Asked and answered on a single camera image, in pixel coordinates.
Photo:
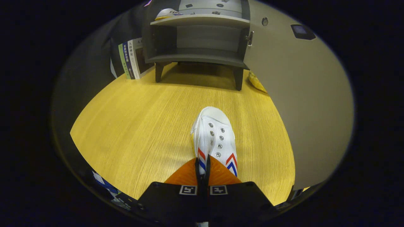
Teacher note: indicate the green spine book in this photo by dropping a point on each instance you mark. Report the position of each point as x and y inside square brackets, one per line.
[123, 60]

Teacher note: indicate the white cover book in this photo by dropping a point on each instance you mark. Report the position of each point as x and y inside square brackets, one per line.
[137, 53]

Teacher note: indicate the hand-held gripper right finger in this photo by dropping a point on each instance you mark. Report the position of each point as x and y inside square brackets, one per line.
[206, 178]

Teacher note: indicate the blue white patterned cloth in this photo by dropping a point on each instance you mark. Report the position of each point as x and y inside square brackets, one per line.
[107, 186]

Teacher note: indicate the white shoe with striped sides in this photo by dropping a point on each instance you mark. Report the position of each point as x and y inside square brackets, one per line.
[167, 14]
[214, 135]

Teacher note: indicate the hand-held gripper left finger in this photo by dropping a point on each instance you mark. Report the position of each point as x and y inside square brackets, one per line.
[197, 176]

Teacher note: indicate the yellow plush toy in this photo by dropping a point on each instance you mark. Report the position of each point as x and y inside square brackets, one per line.
[256, 82]

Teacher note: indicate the black backdrop cloth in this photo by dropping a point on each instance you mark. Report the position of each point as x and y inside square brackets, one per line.
[94, 63]

